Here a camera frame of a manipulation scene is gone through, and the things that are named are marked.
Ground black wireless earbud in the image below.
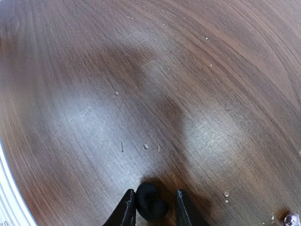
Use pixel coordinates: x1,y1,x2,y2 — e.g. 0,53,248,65
135,182,168,222

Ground front aluminium rail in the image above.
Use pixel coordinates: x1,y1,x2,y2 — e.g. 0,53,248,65
0,146,37,226

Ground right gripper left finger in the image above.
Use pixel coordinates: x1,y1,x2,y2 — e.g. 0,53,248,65
103,189,136,226

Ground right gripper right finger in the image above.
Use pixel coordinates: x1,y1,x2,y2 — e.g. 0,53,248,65
176,189,209,226

